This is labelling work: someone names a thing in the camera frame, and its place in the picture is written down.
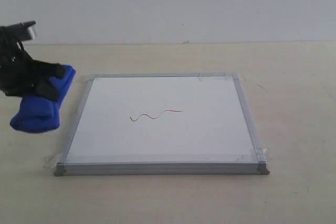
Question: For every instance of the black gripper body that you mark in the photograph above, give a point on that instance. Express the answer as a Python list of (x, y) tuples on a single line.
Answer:
[(19, 71)]

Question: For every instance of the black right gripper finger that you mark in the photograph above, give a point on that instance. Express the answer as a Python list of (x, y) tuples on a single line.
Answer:
[(46, 89)]

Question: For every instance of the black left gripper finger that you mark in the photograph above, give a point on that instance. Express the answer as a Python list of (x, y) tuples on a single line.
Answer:
[(46, 69)]

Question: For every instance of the blue cloth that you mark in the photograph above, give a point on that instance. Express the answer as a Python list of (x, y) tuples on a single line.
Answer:
[(38, 114)]

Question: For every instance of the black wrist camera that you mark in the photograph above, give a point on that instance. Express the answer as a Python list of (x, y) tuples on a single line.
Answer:
[(23, 31)]

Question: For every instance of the white whiteboard with grey frame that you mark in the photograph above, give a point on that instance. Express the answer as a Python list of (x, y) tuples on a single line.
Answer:
[(162, 124)]

